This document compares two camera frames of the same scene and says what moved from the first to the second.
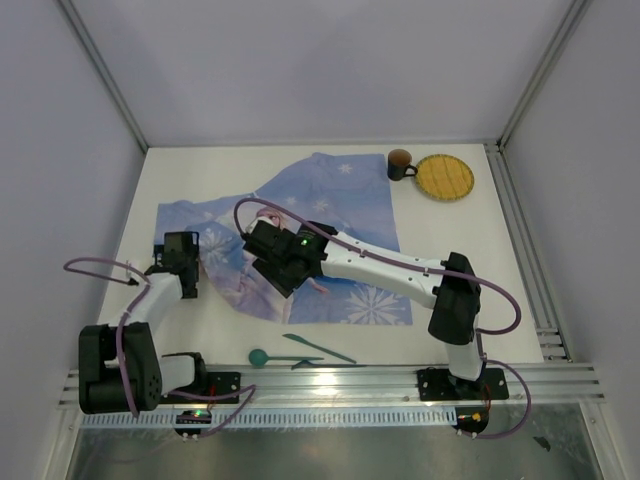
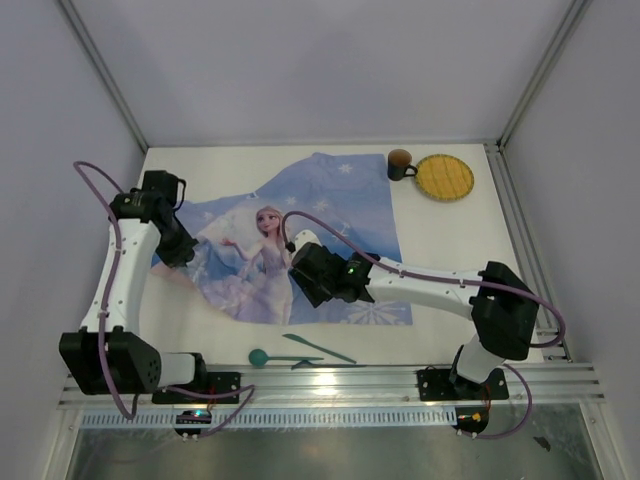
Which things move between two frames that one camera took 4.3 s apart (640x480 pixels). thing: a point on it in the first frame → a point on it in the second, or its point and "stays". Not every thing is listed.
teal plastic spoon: [259, 357] stays
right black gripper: [284, 284] → [316, 295]
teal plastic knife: [304, 341] stays
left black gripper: [192, 290] → [183, 255]
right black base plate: [436, 384] stays
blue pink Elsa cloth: [350, 191] stays
